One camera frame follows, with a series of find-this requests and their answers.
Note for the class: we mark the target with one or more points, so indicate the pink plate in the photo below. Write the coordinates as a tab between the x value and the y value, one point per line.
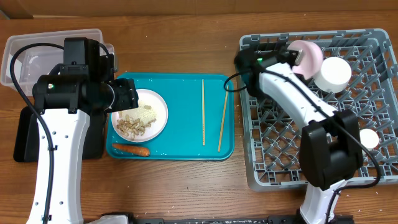
158	103

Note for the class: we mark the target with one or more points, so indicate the pile of peanuts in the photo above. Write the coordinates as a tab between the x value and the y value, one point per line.
131	129

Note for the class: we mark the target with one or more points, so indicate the pink bowl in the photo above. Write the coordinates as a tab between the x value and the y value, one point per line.
312	61

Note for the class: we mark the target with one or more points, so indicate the pale green cup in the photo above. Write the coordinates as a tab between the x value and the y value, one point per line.
334	75

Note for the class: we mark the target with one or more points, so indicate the pile of rice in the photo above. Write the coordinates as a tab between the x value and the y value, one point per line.
144	112

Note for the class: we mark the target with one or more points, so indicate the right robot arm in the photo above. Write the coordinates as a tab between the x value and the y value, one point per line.
330	151

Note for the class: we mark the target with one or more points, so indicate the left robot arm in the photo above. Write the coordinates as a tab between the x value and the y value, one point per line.
64	104

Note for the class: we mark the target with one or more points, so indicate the grey dishwasher rack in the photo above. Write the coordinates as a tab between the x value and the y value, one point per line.
272	139

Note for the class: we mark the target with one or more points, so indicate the teal serving tray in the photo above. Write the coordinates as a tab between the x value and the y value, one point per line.
181	139

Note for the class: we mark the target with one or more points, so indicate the orange carrot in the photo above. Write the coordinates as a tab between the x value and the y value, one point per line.
137	150

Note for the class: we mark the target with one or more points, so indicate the white cup in rack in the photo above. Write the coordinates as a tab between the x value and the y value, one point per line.
369	138

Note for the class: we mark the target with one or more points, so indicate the black plastic tray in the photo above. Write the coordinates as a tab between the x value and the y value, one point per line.
27	140

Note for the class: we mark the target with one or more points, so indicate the clear plastic bin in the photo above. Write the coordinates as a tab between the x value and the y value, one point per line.
37	61

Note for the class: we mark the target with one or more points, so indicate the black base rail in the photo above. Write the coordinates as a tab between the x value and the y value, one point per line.
128	217

